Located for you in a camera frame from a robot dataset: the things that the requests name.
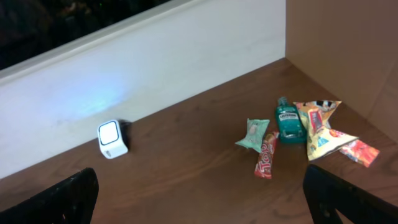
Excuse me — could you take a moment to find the small orange box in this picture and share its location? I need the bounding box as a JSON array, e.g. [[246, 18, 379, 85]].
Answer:
[[340, 139, 380, 167]]

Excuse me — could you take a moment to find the red chocolate bar wrapper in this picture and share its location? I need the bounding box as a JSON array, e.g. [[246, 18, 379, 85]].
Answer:
[[254, 131, 279, 179]]

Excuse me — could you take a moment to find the mint green snack packet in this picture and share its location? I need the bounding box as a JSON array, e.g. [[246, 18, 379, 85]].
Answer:
[[235, 119, 270, 152]]

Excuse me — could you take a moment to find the teal mouthwash bottle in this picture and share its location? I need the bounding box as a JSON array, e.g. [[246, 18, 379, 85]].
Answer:
[[275, 96, 307, 144]]

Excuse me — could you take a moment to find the white barcode scanner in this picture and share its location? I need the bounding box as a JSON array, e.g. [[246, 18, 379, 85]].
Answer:
[[97, 119, 131, 159]]

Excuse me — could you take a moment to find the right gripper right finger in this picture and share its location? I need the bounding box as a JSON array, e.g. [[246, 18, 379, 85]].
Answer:
[[303, 164, 397, 223]]

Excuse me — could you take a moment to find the yellow snack bag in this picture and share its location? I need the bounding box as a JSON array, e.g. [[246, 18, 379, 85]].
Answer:
[[294, 100, 359, 161]]

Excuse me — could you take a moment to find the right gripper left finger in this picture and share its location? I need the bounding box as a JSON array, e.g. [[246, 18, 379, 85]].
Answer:
[[1, 167, 99, 224]]

